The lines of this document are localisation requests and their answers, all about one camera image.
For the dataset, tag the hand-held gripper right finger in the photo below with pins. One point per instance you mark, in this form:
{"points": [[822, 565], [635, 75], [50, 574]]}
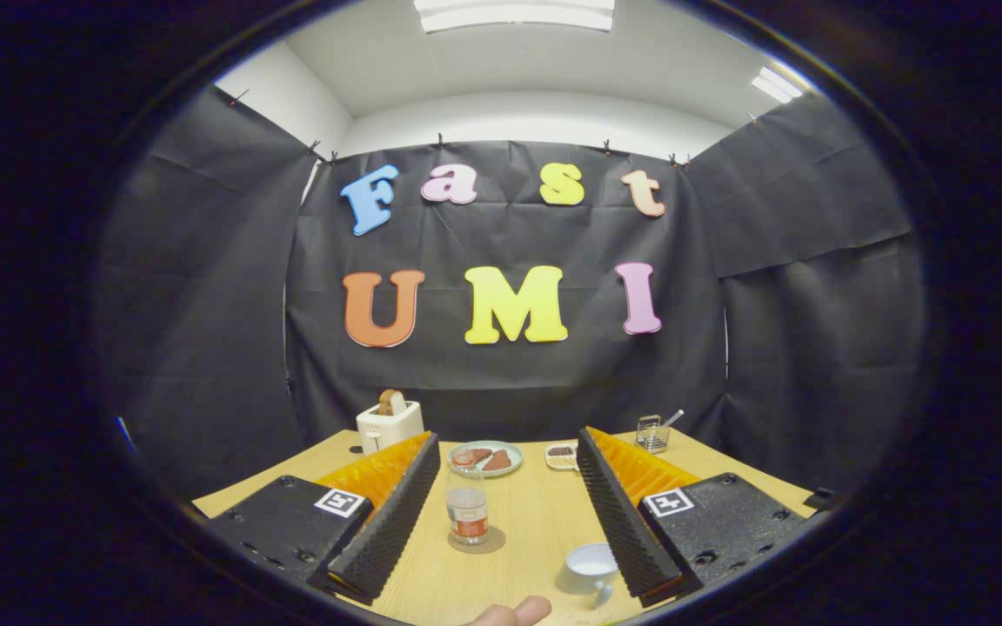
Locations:
{"points": [[623, 522]]}

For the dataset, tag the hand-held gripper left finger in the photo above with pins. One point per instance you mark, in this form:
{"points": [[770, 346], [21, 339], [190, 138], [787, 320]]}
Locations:
{"points": [[397, 522]]}

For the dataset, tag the white cup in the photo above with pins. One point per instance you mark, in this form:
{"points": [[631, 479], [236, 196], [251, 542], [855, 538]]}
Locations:
{"points": [[592, 567]]}

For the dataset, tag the clear plastic juice bottle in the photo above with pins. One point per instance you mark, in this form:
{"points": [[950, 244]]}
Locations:
{"points": [[468, 513]]}

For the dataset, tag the round brown coaster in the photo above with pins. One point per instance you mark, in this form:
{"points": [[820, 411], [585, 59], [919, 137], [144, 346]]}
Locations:
{"points": [[496, 543]]}

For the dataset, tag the wooden table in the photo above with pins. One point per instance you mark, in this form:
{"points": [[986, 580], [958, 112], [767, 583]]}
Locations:
{"points": [[536, 522]]}

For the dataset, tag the small white divided dish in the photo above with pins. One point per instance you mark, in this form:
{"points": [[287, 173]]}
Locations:
{"points": [[562, 456]]}

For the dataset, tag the white toaster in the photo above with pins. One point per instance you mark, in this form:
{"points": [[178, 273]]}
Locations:
{"points": [[388, 428]]}

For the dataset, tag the brown bread piece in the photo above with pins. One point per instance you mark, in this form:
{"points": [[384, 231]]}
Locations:
{"points": [[499, 462], [479, 455]]}

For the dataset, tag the toast slice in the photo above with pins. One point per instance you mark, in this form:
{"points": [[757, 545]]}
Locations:
{"points": [[392, 402]]}

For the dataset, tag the pale green plate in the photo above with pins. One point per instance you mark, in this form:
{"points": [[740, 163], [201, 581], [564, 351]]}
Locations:
{"points": [[514, 454]]}

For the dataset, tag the small ceiling light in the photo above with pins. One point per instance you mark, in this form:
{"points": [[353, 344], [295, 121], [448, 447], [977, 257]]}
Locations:
{"points": [[777, 84]]}

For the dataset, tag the long ceiling light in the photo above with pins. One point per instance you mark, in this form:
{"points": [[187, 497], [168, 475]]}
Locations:
{"points": [[514, 16]]}

